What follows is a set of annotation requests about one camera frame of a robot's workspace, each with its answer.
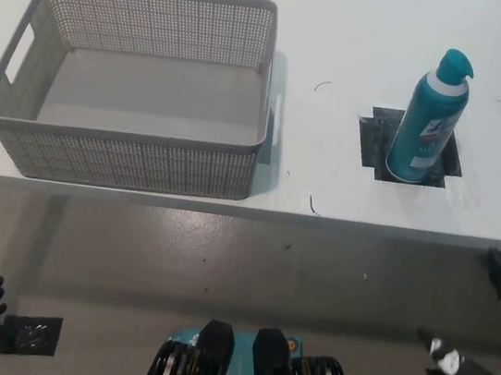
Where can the black teal robot torso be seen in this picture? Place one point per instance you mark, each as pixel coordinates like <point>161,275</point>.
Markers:
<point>252,374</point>

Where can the teal air freshener spray can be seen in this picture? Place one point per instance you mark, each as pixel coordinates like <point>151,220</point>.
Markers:
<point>427,124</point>

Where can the black tape patch on table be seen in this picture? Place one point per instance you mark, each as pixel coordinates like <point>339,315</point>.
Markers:
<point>376,140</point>

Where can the grey perforated plastic basket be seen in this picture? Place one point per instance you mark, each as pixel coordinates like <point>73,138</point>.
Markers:
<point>151,94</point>

